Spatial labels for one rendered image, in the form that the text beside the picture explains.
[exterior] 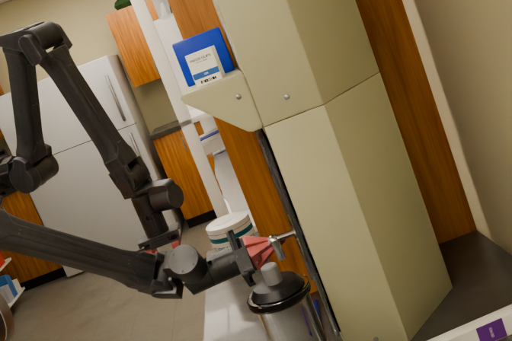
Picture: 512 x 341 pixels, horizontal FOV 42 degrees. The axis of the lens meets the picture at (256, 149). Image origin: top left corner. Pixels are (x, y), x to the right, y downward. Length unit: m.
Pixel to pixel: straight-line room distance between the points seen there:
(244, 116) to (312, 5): 0.23
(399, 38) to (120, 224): 4.99
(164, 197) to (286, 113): 0.51
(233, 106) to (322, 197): 0.22
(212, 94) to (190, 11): 0.40
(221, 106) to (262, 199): 0.46
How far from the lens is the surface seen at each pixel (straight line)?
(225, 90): 1.12
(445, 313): 1.35
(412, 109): 1.56
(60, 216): 6.37
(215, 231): 1.87
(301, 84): 1.13
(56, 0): 6.86
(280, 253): 1.27
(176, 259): 1.21
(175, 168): 6.25
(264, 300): 1.07
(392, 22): 1.54
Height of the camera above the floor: 1.58
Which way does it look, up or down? 10 degrees down
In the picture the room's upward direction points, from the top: 21 degrees counter-clockwise
